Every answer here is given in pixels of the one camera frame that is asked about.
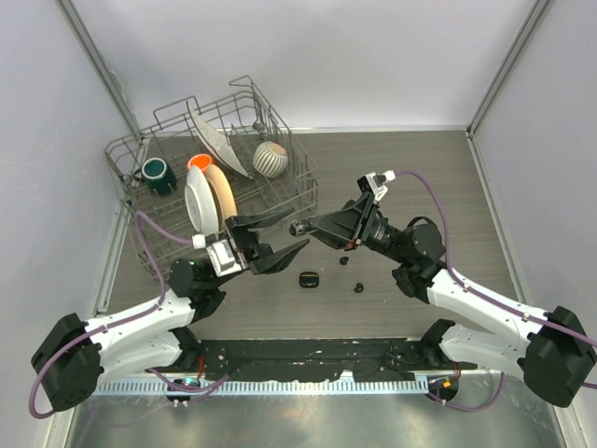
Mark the glossy black charging case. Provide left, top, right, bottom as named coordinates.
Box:
left=298, top=272, right=320, bottom=288

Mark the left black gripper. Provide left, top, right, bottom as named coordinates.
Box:
left=210, top=209, right=307, bottom=289

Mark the white slotted cable duct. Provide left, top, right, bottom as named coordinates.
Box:
left=94, top=374, right=429, bottom=397

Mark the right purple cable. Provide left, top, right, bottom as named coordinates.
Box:
left=391, top=171, right=597, bottom=412

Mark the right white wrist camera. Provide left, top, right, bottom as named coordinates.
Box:
left=357, top=170, right=396, bottom=203

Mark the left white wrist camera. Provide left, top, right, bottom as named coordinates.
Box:
left=191, top=233, right=246, bottom=277

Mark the purple cable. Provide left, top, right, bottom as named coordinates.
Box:
left=29, top=210, right=201, bottom=419
left=391, top=171, right=597, bottom=412

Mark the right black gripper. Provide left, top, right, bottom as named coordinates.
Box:
left=302, top=191, right=410, bottom=264

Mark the beige round plate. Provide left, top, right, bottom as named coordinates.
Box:
left=204, top=164, right=238, bottom=222

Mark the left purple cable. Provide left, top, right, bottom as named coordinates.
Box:
left=29, top=210, right=201, bottom=419

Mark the white round plate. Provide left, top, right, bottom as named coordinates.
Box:
left=185, top=166, right=219, bottom=235

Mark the striped ceramic bowl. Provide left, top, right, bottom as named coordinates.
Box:
left=253, top=141, right=289, bottom=178

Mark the orange cup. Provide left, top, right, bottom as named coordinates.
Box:
left=187, top=153, right=214, bottom=173

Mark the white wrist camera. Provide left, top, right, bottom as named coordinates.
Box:
left=191, top=233, right=246, bottom=277
left=357, top=170, right=396, bottom=203

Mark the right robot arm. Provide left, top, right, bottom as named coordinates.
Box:
left=291, top=193, right=596, bottom=408

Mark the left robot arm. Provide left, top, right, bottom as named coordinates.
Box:
left=28, top=208, right=309, bottom=419

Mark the grey wire dish rack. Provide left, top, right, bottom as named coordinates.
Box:
left=103, top=75, right=321, bottom=281

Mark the dark green mug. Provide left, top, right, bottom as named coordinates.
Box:
left=133, top=157, right=177, bottom=197

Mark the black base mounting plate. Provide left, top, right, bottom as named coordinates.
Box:
left=177, top=338, right=456, bottom=383

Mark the dusty black oval case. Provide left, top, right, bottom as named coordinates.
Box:
left=289, top=219, right=314, bottom=237

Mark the grey tilted plate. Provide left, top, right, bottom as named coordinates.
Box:
left=185, top=100, right=255, bottom=181

